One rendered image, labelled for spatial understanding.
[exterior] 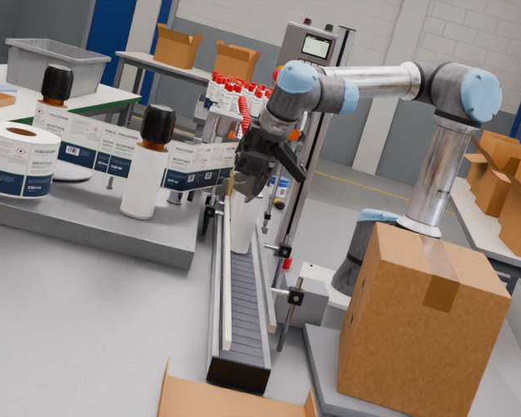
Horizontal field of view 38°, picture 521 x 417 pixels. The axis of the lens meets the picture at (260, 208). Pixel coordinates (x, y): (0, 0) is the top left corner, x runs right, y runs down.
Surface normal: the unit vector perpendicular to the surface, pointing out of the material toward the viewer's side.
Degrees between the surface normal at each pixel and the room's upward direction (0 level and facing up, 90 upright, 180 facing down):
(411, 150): 90
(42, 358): 0
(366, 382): 90
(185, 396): 0
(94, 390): 0
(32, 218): 90
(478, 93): 82
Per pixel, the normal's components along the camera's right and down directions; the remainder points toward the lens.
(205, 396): 0.27, -0.93
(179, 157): 0.11, 0.27
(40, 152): 0.68, 0.36
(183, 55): -0.22, 0.18
